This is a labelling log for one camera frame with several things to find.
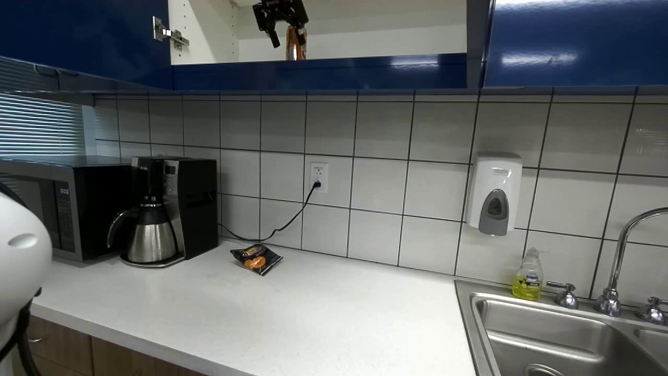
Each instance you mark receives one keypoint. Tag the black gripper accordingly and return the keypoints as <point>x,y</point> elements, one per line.
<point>278,10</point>

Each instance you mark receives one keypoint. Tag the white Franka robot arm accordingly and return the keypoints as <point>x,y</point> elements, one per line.
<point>17,257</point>

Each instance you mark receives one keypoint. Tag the open blue cupboard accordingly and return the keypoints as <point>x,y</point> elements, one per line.
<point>389,66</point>

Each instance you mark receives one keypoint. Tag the metal cupboard hinge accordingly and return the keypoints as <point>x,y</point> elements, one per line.
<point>167,32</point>

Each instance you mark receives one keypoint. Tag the blue cupboard door with hinge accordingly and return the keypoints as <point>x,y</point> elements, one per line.
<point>69,33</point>

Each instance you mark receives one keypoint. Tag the closed blue cupboard door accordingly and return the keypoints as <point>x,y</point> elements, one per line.
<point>576,42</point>

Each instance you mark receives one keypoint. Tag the black coffee maker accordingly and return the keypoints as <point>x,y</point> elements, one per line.
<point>191,201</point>

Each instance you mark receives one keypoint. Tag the black Lays chip bag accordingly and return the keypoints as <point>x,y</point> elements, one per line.
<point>255,259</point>

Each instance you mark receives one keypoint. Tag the stainless steel coffee carafe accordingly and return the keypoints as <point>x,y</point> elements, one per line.
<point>149,233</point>

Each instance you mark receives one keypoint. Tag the black steel microwave oven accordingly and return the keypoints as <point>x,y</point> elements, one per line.
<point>63,210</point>

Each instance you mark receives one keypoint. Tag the yellow dish soap bottle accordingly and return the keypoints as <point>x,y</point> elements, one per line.
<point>529,279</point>

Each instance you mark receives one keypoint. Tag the wooden lower cabinets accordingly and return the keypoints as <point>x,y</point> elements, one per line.
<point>63,348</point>

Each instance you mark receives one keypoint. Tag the chrome gooseneck faucet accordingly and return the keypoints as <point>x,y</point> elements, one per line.
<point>618,257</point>

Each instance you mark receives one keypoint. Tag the stainless steel sink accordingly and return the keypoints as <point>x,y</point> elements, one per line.
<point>555,334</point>

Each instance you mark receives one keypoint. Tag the white wall outlet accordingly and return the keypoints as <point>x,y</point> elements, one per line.
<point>318,179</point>

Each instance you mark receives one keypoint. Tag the white wall soap dispenser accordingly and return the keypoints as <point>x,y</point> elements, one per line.
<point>494,194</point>

